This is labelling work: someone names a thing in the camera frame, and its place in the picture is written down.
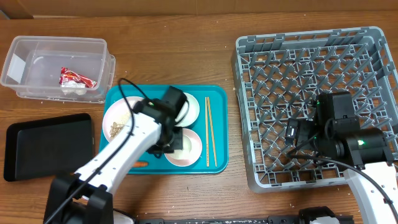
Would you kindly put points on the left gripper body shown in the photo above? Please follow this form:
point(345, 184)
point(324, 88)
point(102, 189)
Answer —
point(169, 142)

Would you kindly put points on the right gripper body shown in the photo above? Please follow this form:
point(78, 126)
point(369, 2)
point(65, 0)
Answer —
point(305, 132)

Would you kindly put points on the pink bowl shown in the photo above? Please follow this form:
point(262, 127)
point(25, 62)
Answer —
point(190, 152)

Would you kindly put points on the white bowl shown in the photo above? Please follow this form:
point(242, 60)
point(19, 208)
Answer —
point(189, 112)

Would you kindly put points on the white tissue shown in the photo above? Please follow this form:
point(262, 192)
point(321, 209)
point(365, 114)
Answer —
point(73, 87)

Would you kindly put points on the red foil wrapper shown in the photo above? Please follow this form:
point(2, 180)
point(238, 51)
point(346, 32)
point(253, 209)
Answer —
point(69, 75)

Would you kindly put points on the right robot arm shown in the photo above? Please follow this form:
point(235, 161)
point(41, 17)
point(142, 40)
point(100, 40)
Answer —
point(363, 153)

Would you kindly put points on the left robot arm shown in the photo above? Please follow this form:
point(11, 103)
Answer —
point(87, 195)

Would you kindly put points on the teal serving tray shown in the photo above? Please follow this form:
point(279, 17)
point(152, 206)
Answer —
point(219, 109)

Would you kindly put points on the orange carrot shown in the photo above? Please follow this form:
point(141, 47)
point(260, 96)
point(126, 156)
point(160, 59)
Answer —
point(140, 164)

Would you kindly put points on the peanut shells pile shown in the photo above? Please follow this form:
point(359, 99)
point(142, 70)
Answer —
point(116, 128)

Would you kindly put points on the pink plate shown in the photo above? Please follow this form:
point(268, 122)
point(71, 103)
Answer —
point(118, 112)

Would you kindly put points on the gray dish rack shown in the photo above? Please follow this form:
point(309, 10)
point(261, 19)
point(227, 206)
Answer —
point(276, 76)

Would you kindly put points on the black tray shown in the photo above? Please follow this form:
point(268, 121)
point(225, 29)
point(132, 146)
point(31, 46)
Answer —
point(47, 147)

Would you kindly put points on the clear plastic bin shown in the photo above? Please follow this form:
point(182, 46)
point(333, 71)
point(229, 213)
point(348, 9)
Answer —
point(59, 68)

